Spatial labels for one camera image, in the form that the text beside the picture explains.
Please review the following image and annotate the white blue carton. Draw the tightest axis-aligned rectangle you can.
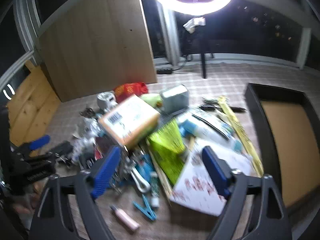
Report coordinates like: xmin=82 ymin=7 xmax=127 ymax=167
xmin=192 ymin=109 xmax=235 ymax=140

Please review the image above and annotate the white plug adapter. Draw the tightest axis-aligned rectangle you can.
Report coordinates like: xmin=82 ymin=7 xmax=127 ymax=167
xmin=96 ymin=92 xmax=118 ymax=112

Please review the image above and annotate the blue clothespin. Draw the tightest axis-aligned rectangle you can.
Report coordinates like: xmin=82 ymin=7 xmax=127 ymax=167
xmin=132 ymin=194 xmax=157 ymax=221

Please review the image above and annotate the pine wood board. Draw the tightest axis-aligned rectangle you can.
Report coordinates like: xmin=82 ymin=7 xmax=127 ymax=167
xmin=6 ymin=60 xmax=62 ymax=147

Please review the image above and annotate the black power cable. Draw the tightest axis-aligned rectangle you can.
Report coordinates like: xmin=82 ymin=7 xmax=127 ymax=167
xmin=172 ymin=54 xmax=193 ymax=73

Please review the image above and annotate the small green white tube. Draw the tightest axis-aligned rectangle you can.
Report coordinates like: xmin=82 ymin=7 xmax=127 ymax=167
xmin=151 ymin=172 xmax=161 ymax=207

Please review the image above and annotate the clear plastic bag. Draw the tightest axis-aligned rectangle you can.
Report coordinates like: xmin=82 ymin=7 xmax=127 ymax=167
xmin=72 ymin=120 xmax=100 ymax=160

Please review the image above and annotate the dark metal claw clip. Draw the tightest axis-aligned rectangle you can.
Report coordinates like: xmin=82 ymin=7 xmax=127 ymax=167
xmin=79 ymin=107 xmax=96 ymax=118

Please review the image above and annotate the red cloth bag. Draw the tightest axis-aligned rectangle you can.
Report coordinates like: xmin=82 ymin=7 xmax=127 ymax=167
xmin=114 ymin=82 xmax=148 ymax=103

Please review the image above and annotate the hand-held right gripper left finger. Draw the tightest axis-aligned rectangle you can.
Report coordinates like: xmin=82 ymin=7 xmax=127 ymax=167
xmin=29 ymin=145 xmax=123 ymax=240

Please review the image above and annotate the black container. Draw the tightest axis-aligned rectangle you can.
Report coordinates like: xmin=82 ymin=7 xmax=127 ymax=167
xmin=244 ymin=82 xmax=320 ymax=215

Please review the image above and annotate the large blue white tube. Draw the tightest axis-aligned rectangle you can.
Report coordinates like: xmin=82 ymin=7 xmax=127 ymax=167
xmin=180 ymin=115 xmax=243 ymax=153

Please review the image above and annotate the orange white cardboard box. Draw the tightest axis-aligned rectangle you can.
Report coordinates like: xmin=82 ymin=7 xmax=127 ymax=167
xmin=98 ymin=94 xmax=161 ymax=149

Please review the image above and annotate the light green cloth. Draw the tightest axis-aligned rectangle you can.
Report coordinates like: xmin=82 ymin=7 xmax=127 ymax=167
xmin=139 ymin=93 xmax=163 ymax=108

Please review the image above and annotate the lime green tube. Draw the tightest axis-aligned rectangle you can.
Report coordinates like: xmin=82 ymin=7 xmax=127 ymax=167
xmin=147 ymin=119 xmax=185 ymax=185

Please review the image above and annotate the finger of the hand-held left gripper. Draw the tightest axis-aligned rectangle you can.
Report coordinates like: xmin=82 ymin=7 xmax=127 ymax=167
xmin=12 ymin=135 xmax=51 ymax=159
xmin=32 ymin=142 xmax=74 ymax=164

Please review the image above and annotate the black pen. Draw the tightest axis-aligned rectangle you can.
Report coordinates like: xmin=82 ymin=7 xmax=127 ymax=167
xmin=200 ymin=104 xmax=247 ymax=113

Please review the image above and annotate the grey metal tin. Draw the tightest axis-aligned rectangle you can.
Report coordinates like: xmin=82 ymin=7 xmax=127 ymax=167
xmin=159 ymin=84 xmax=190 ymax=114

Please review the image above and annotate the white red-print packet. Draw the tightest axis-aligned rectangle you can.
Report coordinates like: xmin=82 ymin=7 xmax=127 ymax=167
xmin=170 ymin=137 xmax=253 ymax=217

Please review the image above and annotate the black tripod stand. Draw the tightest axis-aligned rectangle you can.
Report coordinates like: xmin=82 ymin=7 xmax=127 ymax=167
xmin=184 ymin=17 xmax=214 ymax=79

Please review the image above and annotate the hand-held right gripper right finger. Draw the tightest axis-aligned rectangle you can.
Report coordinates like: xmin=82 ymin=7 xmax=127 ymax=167
xmin=202 ymin=145 xmax=293 ymax=240

